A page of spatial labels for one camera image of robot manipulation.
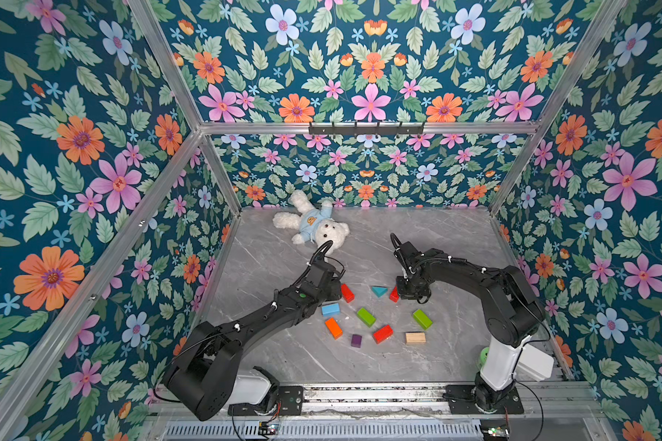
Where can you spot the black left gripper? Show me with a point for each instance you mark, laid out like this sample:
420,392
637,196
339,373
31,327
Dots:
335,287

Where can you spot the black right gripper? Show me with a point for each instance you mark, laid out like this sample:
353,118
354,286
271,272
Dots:
411,287

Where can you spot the red block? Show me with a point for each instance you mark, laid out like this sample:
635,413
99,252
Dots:
394,296
383,334
347,293

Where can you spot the light blue block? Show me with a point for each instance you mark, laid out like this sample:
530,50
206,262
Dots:
331,309

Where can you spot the green block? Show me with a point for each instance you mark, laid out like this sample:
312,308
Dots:
422,319
366,317

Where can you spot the teal triangle block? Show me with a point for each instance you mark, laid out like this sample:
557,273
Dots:
379,291

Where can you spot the natural wood block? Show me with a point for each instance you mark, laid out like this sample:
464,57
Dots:
415,338

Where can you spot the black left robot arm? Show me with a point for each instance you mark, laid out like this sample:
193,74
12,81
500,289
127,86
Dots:
205,376

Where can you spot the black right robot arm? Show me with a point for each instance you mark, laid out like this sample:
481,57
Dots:
511,311

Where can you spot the orange block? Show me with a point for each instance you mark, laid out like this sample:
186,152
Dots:
334,328

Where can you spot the white teddy bear blue shirt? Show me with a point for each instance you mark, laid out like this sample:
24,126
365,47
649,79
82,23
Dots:
312,224

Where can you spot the purple cube block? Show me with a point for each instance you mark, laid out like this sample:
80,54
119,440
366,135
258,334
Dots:
356,341

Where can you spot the left small circuit board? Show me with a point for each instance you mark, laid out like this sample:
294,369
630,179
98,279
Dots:
269,429

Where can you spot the small circuit board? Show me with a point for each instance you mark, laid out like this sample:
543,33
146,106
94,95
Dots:
269,429
492,432

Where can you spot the right small circuit board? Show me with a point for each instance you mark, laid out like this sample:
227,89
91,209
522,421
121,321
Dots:
492,432

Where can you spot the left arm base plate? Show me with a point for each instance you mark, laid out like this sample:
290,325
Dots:
287,401

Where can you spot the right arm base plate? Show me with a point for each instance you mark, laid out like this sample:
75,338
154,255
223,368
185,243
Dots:
469,399

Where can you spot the white vented cable duct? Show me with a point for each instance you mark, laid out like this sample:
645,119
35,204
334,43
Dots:
328,430

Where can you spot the black hook rail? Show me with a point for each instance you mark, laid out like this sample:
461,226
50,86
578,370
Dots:
356,128

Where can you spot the aluminium front rail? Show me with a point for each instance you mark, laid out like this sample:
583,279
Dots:
548,400

